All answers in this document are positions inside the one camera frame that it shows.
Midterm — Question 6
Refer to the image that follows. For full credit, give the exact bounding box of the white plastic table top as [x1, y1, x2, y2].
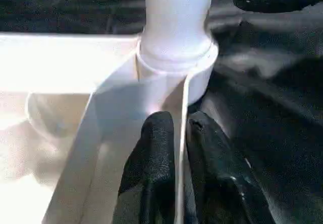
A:
[0, 32, 219, 224]

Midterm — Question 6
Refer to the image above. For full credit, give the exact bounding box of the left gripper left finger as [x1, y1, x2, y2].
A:
[112, 111, 175, 224]

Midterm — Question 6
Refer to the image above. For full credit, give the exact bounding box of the white plastic table leg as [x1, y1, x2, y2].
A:
[137, 0, 218, 76]

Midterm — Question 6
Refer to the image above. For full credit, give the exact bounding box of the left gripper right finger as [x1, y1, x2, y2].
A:
[186, 110, 277, 224]

